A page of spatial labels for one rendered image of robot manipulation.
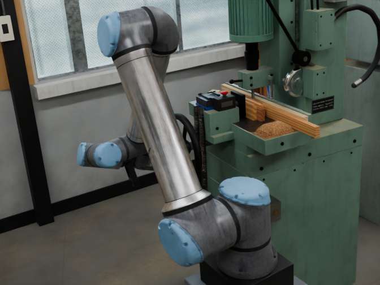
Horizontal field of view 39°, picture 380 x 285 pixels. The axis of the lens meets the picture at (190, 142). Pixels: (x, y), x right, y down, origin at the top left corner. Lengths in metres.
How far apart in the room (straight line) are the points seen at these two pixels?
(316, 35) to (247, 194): 0.83
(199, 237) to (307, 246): 1.04
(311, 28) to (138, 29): 0.85
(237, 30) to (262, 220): 0.84
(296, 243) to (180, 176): 1.01
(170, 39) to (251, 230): 0.61
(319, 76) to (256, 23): 0.33
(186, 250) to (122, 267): 1.48
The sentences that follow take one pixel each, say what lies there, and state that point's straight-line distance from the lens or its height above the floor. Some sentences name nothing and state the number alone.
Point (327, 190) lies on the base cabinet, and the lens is 2.37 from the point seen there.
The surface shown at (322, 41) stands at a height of 1.18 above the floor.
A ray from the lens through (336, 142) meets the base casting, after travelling 2.31.
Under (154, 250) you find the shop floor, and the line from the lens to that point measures 3.02.
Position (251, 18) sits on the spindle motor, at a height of 1.29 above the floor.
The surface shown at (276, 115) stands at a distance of 2.13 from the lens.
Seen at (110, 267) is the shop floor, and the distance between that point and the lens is 2.93.
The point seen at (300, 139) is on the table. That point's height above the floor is 0.86.
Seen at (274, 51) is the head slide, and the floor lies 1.14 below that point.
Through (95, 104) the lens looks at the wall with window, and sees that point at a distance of 3.41.
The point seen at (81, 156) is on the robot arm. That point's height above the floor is 0.86.
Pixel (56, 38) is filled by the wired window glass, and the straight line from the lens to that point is 3.33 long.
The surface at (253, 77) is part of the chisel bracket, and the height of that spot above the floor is 1.05.
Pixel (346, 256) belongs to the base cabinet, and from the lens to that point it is 2.64.
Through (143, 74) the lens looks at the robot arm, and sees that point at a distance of 1.50.
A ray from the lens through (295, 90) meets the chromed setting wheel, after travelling 2.21.
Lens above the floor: 1.61
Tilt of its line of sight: 21 degrees down
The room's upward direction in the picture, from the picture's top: 4 degrees counter-clockwise
